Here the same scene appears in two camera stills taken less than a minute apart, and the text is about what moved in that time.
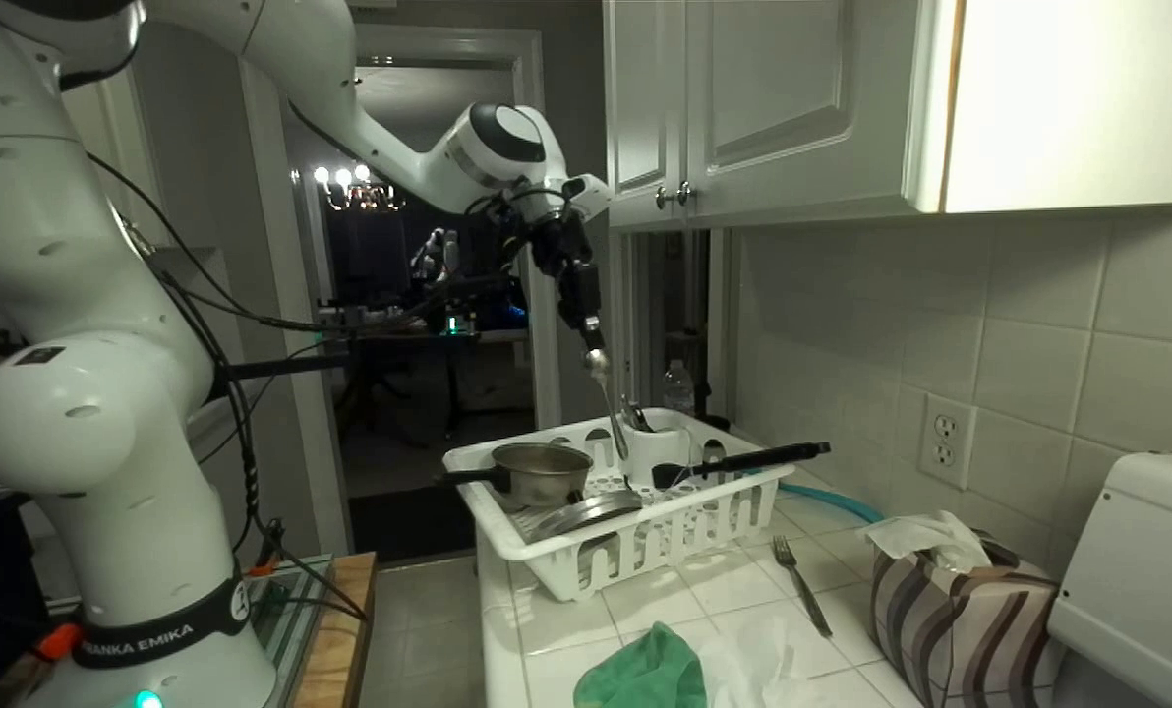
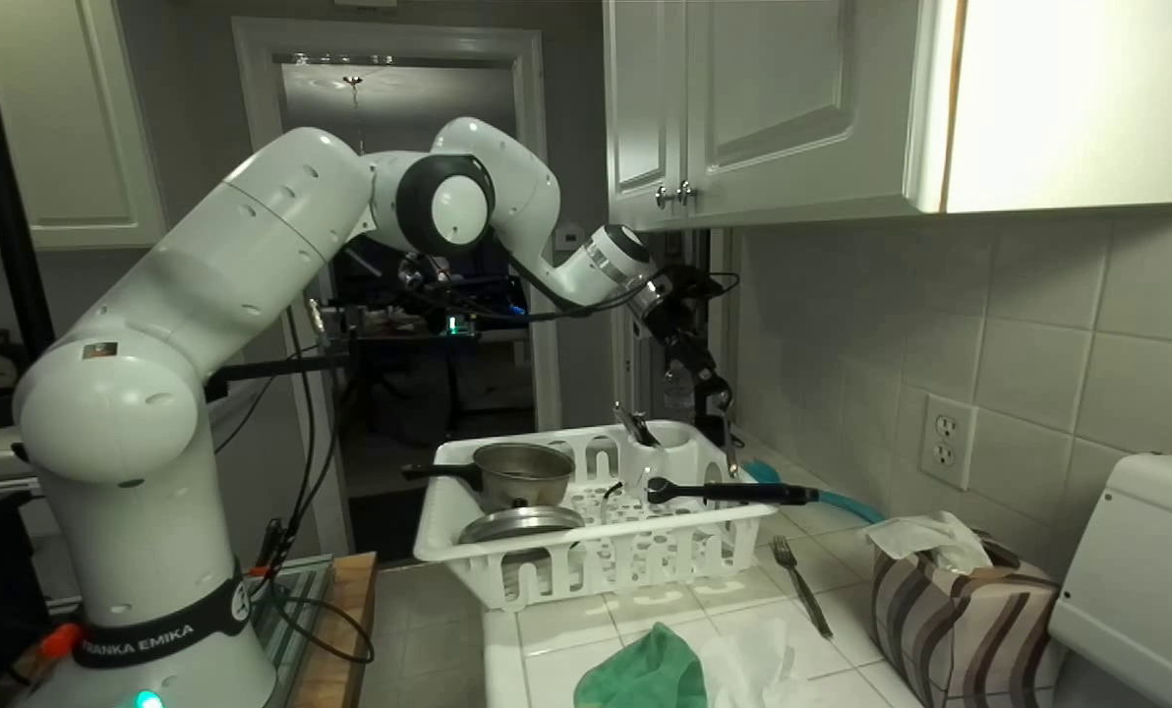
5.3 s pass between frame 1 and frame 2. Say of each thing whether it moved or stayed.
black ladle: moved
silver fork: stayed
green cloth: stayed
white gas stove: stayed
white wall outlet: stayed
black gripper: moved
